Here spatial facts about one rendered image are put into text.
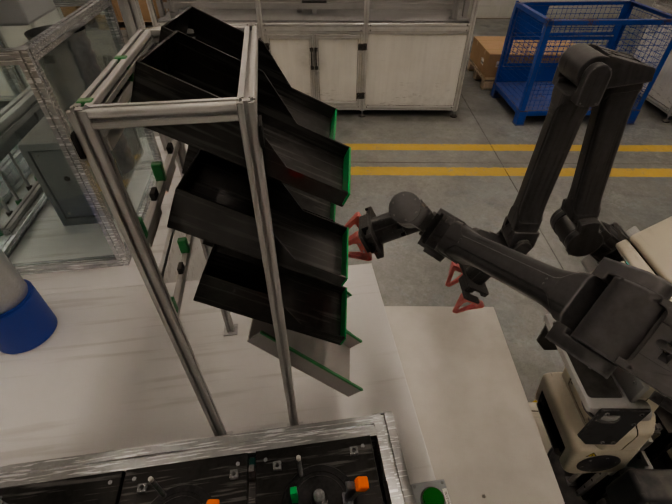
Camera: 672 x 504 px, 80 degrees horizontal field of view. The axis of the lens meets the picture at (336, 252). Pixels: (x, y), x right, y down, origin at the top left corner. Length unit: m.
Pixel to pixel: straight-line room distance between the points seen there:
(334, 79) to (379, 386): 3.72
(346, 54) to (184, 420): 3.82
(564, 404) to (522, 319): 1.31
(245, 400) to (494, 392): 0.64
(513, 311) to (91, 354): 2.11
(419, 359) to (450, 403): 0.14
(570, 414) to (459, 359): 0.31
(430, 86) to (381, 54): 0.61
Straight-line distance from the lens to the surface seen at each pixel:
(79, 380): 1.31
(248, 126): 0.48
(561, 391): 1.32
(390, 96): 4.57
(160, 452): 1.00
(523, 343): 2.46
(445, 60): 4.54
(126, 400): 1.22
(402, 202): 0.72
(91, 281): 1.57
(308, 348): 0.91
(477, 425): 1.12
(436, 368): 1.17
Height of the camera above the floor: 1.83
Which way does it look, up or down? 42 degrees down
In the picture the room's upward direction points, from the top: straight up
